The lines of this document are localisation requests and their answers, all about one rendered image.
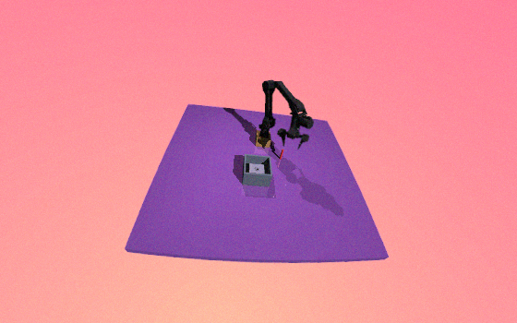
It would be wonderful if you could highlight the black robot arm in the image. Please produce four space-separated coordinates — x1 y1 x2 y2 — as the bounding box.
258 80 314 139

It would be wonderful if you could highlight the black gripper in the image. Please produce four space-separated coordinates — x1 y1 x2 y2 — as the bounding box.
277 123 309 149

